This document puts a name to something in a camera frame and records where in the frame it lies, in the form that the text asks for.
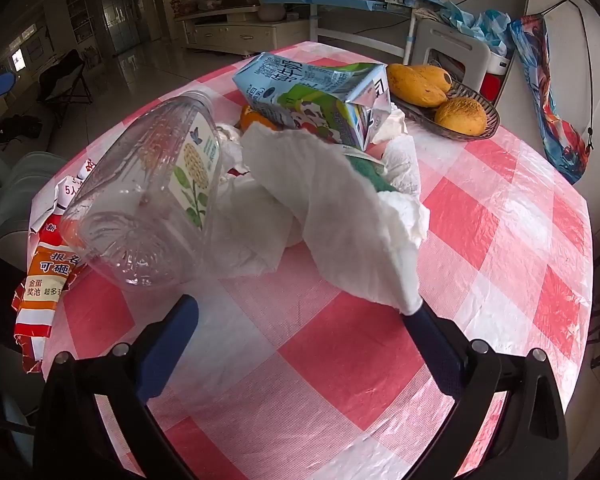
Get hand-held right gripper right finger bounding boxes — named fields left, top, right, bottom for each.
left=402, top=304, right=571, bottom=480

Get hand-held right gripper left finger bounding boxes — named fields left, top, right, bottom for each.
left=32, top=294, right=201, bottom=480

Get red white snack wrapper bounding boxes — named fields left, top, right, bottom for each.
left=12, top=157, right=101, bottom=375

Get clear plastic bottle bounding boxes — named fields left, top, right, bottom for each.
left=59, top=91, right=223, bottom=292

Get large white paper towel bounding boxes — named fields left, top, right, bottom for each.
left=240, top=122, right=431, bottom=313

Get black shoes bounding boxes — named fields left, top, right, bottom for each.
left=0, top=115, right=41, bottom=146

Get black folding chair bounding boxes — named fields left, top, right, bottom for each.
left=37, top=49, right=93, bottom=106

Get pale green chair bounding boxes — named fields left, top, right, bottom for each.
left=0, top=152, right=68, bottom=261

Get pink checked tablecloth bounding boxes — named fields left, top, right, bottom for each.
left=30, top=41, right=595, bottom=480

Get crumpled white tissue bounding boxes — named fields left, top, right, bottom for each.
left=207, top=180, right=303, bottom=278

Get glass door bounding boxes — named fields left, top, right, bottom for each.
left=99, top=0, right=141, bottom=53

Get yellow mango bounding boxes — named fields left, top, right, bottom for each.
left=386, top=63, right=448, bottom=107
left=434, top=97, right=488, bottom=136
left=410, top=63, right=453, bottom=92

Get orange peel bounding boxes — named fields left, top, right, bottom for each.
left=240, top=105, right=281, bottom=132

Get cream low cabinet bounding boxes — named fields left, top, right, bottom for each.
left=175, top=5, right=316, bottom=56

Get woven fruit basket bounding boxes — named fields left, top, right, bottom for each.
left=392, top=80, right=501, bottom=141

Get red white appliance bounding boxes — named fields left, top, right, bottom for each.
left=482, top=52, right=511, bottom=103

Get blue green milk carton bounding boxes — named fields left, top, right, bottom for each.
left=232, top=52, right=392, bottom=152

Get colourful printed bag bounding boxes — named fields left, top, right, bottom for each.
left=509, top=15, right=593, bottom=186

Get white plastic stool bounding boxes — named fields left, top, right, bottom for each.
left=410, top=12, right=491, bottom=98

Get blue study desk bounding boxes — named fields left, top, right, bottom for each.
left=255, top=0, right=453, bottom=58

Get black drawstring cord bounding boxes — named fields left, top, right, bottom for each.
left=542, top=0, right=597, bottom=166

